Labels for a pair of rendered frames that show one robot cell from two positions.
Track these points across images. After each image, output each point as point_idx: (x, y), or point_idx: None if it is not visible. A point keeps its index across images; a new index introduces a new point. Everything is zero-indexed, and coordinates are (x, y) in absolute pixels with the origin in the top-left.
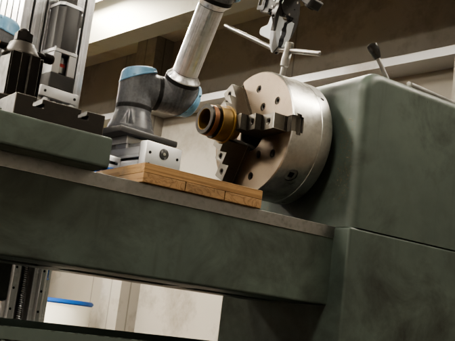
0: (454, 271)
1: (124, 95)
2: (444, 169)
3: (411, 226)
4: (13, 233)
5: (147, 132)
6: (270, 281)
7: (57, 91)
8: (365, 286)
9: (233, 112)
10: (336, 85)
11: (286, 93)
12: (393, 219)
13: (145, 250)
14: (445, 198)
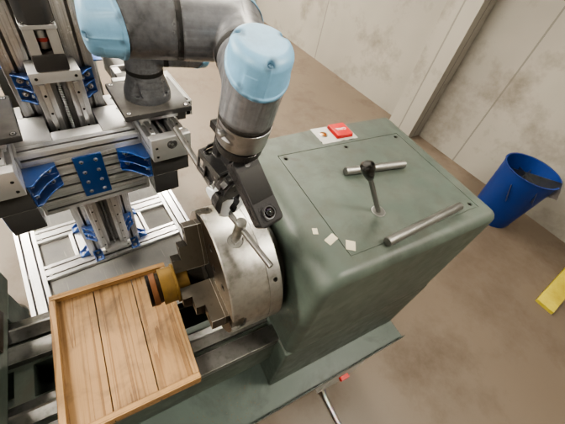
0: (377, 314)
1: (128, 65)
2: (395, 284)
3: (346, 323)
4: None
5: (160, 102)
6: (219, 380)
7: (50, 74)
8: (297, 360)
9: (177, 291)
10: (298, 251)
11: (228, 297)
12: (329, 331)
13: None
14: (387, 295)
